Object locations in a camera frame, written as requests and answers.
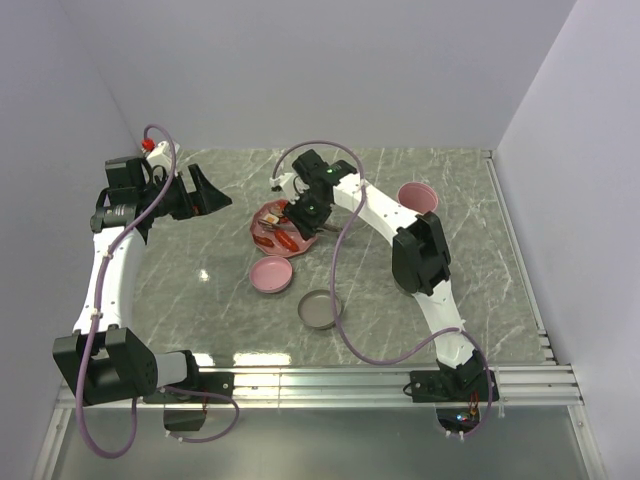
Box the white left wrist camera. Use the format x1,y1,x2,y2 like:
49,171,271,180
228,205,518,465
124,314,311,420
146,140,173,173

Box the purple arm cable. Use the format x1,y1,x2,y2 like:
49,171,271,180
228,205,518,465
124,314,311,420
74,123,240,459
272,139,496,440

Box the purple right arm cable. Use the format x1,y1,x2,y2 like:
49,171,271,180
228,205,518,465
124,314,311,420
272,139,496,440

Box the small red sausage toy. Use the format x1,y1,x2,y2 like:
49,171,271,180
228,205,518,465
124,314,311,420
253,235,275,248

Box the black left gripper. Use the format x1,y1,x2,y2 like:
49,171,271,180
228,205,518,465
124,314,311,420
139,163,231,220

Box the pink scalloped plate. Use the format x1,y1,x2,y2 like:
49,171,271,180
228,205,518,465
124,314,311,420
249,199,317,258

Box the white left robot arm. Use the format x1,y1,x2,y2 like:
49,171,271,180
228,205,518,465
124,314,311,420
53,157,232,406

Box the aluminium front rail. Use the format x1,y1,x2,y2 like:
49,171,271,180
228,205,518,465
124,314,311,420
54,364,584,411

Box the pink round lid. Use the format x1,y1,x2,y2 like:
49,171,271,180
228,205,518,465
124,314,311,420
249,256,293,294

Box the pink tall canister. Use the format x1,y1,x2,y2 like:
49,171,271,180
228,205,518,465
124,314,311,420
397,182,439,214

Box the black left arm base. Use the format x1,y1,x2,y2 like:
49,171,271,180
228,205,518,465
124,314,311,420
143,371,235,405

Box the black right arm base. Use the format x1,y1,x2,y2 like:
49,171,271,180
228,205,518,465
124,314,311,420
403,370,500,403

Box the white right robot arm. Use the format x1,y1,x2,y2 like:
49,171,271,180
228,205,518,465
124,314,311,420
270,142,491,400

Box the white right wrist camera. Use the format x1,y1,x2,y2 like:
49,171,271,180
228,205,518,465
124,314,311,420
269,173,296,197

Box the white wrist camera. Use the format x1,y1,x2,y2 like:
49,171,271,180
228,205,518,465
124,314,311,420
146,140,173,173
269,173,296,197

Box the red chicken drumstick toy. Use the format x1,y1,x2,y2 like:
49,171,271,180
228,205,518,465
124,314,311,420
272,202,289,224

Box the sushi roll toy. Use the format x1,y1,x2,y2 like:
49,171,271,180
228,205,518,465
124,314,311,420
263,213,281,225

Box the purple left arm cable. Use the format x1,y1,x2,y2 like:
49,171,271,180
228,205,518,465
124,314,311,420
74,123,240,459

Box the steel serving tongs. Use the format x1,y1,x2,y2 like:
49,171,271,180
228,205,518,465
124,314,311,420
257,215,342,236

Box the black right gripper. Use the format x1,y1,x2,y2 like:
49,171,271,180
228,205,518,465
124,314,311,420
281,189,332,243

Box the grey round lid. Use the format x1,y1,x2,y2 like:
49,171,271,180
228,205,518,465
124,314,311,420
297,289,335,330

